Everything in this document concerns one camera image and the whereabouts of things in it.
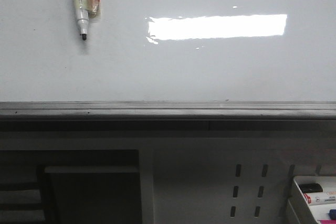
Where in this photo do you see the red capped marker in bin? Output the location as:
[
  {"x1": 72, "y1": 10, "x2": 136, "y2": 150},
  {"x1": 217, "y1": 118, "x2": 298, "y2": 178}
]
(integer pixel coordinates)
[{"x1": 303, "y1": 191, "x2": 335, "y2": 206}]

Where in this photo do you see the dark cabinet with shelf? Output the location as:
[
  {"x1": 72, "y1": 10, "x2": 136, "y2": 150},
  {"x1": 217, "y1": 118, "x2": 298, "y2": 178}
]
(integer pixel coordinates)
[{"x1": 1, "y1": 150, "x2": 142, "y2": 223}]

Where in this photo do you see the white whiteboard marker with tape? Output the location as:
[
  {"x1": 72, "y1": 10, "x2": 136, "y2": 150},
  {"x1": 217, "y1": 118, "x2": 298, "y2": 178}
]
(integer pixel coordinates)
[{"x1": 73, "y1": 0, "x2": 101, "y2": 41}]

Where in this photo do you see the grey aluminium whiteboard tray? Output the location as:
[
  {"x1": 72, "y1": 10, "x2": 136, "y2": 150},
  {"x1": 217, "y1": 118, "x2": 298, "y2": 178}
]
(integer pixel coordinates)
[{"x1": 1, "y1": 101, "x2": 335, "y2": 132}]

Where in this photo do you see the white whiteboard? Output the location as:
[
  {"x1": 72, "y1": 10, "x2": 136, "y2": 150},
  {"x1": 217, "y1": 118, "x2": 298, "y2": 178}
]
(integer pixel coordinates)
[{"x1": 1, "y1": 0, "x2": 335, "y2": 102}]

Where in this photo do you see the black eraser in bin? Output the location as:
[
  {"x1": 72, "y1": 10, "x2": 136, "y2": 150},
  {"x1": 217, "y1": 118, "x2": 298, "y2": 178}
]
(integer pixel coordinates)
[{"x1": 299, "y1": 183, "x2": 323, "y2": 194}]

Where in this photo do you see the white pegboard panel with slots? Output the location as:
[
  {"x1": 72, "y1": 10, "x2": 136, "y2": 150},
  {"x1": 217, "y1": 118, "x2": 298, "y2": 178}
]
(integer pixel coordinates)
[{"x1": 139, "y1": 137, "x2": 335, "y2": 223}]

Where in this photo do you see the white plastic storage bin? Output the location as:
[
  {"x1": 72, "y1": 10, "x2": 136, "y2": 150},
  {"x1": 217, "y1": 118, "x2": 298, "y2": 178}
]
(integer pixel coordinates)
[{"x1": 287, "y1": 176, "x2": 335, "y2": 223}]

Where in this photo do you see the pink item in bin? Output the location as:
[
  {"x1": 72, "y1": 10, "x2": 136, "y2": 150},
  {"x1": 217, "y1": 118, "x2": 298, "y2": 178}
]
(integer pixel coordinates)
[{"x1": 317, "y1": 220, "x2": 336, "y2": 224}]

